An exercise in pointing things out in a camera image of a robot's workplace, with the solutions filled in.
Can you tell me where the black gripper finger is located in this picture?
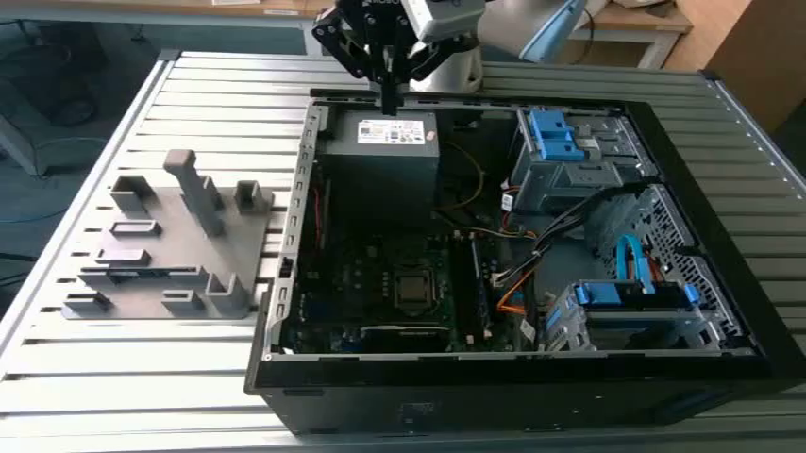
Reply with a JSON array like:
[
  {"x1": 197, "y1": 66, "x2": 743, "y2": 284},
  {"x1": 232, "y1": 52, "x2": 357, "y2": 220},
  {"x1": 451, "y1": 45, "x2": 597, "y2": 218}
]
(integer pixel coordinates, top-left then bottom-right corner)
[
  {"x1": 309, "y1": 9, "x2": 393, "y2": 117},
  {"x1": 389, "y1": 36, "x2": 481, "y2": 117}
]

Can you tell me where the black RAM slot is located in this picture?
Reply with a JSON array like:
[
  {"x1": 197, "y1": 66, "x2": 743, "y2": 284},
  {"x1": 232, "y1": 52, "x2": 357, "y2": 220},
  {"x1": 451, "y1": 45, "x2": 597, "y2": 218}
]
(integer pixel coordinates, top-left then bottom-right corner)
[{"x1": 452, "y1": 235, "x2": 475, "y2": 344}]

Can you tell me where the blue plastic drive latch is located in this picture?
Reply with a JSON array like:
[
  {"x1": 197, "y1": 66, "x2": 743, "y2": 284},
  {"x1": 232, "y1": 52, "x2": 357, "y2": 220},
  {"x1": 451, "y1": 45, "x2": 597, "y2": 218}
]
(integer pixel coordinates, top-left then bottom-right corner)
[
  {"x1": 528, "y1": 109, "x2": 572, "y2": 143},
  {"x1": 539, "y1": 138, "x2": 585, "y2": 162}
]

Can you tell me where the grey power supply unit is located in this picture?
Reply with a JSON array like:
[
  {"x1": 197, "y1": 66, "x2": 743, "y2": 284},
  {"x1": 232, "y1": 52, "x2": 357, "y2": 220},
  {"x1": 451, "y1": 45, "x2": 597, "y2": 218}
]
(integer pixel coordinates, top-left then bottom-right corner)
[{"x1": 313, "y1": 110, "x2": 440, "y2": 223}]

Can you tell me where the grey metal drive cage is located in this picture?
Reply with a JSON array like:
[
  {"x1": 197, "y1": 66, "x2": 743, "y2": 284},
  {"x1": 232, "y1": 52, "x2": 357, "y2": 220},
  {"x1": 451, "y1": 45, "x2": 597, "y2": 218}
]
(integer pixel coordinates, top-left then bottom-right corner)
[{"x1": 507, "y1": 107, "x2": 660, "y2": 221}]

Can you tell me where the dark wheeled bin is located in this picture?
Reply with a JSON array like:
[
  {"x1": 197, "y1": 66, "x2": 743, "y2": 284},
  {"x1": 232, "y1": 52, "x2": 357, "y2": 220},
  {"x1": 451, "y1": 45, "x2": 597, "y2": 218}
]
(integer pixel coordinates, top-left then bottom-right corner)
[{"x1": 0, "y1": 21, "x2": 108, "y2": 128}]

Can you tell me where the silver CPU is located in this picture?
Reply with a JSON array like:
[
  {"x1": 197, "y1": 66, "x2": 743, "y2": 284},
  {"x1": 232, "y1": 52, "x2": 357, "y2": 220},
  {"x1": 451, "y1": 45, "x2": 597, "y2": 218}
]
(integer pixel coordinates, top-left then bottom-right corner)
[{"x1": 396, "y1": 275, "x2": 436, "y2": 305}]

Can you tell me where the green motherboard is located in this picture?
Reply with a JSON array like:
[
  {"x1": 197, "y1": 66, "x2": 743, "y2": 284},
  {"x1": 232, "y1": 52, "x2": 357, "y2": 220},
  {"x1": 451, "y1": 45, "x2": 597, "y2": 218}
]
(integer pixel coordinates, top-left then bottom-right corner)
[{"x1": 281, "y1": 230, "x2": 543, "y2": 355}]

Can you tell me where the grey parts rack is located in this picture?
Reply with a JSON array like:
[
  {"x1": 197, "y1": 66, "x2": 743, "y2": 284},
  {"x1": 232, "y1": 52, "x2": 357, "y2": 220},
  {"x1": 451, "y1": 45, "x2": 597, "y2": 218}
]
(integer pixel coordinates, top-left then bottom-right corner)
[{"x1": 60, "y1": 148, "x2": 277, "y2": 321}]

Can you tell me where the wooden cabinet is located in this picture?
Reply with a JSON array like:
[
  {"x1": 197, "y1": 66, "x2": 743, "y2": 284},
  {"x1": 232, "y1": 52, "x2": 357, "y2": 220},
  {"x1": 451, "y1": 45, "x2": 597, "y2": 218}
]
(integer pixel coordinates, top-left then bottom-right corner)
[{"x1": 663, "y1": 0, "x2": 806, "y2": 136}]

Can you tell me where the black CPU socket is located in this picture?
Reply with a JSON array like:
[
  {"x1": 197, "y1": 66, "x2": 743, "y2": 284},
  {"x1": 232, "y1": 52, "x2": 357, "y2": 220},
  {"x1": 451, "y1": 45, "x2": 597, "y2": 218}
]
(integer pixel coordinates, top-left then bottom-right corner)
[{"x1": 388, "y1": 267, "x2": 443, "y2": 316}]

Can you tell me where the white table leg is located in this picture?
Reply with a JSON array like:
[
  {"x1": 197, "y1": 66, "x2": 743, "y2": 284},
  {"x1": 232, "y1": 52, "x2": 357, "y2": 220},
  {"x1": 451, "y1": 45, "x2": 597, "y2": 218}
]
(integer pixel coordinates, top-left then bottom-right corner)
[{"x1": 0, "y1": 112, "x2": 49, "y2": 178}]

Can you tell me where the blue disk carrier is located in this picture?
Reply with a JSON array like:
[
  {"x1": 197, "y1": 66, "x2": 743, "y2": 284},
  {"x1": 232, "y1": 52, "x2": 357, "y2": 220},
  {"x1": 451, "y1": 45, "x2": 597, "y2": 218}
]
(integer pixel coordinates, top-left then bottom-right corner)
[{"x1": 573, "y1": 279, "x2": 701, "y2": 312}]

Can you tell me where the black graphics card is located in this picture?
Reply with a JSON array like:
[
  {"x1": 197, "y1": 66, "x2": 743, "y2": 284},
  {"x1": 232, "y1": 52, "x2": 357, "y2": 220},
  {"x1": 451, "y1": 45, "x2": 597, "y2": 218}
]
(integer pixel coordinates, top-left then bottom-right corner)
[{"x1": 359, "y1": 324, "x2": 452, "y2": 354}]

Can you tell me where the grey metal disk bay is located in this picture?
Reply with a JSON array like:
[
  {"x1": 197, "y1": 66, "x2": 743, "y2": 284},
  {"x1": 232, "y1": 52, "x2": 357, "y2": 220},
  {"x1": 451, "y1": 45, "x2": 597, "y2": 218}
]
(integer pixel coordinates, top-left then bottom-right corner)
[{"x1": 541, "y1": 282, "x2": 728, "y2": 353}]

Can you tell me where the black PC case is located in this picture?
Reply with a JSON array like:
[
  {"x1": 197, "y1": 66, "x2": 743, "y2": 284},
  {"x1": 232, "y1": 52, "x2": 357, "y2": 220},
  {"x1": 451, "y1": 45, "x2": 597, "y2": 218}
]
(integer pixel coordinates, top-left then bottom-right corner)
[{"x1": 242, "y1": 87, "x2": 806, "y2": 435}]

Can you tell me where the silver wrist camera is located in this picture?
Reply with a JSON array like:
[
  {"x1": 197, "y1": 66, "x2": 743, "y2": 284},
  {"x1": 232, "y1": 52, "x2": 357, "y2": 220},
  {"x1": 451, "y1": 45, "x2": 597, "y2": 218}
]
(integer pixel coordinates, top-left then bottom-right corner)
[{"x1": 401, "y1": 0, "x2": 487, "y2": 44}]

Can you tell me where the yellow wire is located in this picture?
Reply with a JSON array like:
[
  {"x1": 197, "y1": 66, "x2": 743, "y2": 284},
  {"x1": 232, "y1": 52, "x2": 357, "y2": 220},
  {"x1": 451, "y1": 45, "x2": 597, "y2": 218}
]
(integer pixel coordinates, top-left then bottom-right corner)
[{"x1": 437, "y1": 141, "x2": 487, "y2": 211}]

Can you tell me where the wooden desk white frame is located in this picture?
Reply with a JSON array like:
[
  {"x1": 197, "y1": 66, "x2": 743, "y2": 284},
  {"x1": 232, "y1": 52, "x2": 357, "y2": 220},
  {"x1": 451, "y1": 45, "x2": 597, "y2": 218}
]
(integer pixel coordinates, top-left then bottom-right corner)
[{"x1": 206, "y1": 0, "x2": 693, "y2": 70}]

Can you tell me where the red wire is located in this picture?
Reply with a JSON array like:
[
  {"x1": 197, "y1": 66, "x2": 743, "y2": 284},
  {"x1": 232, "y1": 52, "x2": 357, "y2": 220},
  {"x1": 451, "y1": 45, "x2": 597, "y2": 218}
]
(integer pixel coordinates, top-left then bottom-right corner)
[{"x1": 312, "y1": 176, "x2": 326, "y2": 249}]

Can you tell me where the black wire bundle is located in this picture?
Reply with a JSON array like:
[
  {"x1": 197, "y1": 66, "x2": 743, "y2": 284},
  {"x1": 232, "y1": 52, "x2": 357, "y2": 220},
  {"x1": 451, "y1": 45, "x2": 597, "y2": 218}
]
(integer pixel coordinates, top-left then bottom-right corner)
[{"x1": 495, "y1": 185, "x2": 649, "y2": 285}]

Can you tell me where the orange wire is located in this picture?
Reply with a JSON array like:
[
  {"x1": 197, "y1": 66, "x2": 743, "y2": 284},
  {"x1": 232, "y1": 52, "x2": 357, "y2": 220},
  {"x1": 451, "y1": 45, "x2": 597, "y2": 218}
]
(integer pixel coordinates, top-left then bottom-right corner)
[{"x1": 495, "y1": 268, "x2": 537, "y2": 313}]

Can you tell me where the blue flat data wire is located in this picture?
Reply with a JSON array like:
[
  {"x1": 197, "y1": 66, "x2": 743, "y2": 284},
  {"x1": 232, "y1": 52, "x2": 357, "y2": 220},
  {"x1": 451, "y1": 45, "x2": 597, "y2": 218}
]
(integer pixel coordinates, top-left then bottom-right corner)
[{"x1": 615, "y1": 233, "x2": 657, "y2": 296}]

